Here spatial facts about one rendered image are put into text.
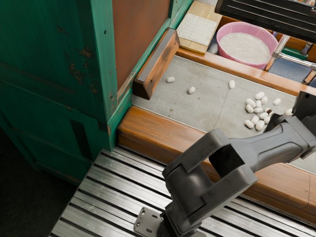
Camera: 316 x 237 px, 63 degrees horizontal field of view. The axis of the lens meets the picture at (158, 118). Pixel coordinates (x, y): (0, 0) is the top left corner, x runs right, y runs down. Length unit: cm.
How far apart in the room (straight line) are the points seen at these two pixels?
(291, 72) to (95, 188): 95
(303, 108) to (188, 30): 63
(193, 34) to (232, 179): 84
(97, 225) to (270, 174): 51
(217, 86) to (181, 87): 14
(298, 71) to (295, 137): 82
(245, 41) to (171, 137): 62
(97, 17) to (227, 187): 35
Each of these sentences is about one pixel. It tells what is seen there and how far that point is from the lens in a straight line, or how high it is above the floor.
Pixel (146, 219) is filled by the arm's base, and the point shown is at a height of 68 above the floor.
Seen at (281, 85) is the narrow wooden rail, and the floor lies 76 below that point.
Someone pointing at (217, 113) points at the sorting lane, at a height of 74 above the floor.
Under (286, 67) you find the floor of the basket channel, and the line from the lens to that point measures 131.
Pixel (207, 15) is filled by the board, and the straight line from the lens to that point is 125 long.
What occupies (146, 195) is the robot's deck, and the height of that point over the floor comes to 67.
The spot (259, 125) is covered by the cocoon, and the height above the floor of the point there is 76.
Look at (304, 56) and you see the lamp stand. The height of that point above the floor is 71.
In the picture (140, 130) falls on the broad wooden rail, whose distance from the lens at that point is 80.
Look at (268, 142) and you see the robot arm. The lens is 46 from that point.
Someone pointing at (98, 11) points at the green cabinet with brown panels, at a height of 117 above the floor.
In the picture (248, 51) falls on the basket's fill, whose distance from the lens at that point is 120.
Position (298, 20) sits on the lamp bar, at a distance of 78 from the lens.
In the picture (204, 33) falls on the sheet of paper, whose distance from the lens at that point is 114.
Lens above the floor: 144
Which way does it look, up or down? 55 degrees down
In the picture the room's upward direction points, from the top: 9 degrees clockwise
